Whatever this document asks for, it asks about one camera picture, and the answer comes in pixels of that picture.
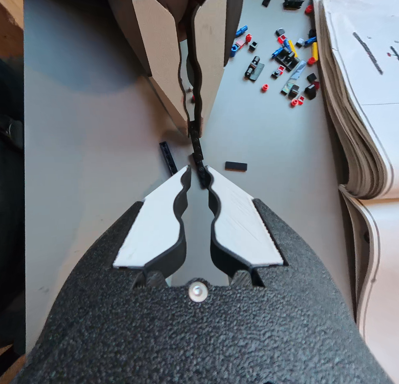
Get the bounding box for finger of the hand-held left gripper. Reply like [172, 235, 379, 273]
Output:
[188, 0, 228, 139]
[132, 0, 192, 135]

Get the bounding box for person's left hand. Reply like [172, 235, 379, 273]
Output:
[158, 0, 196, 32]

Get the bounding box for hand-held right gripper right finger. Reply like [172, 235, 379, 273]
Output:
[204, 166, 284, 279]

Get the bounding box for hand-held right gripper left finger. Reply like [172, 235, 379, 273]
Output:
[113, 165, 192, 278]

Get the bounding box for person's dark clothing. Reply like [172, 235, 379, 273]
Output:
[0, 56, 25, 356]

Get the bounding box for small brick pieces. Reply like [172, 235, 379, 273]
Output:
[186, 0, 321, 108]

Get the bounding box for instruction booklet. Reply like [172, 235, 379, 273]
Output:
[310, 0, 399, 384]

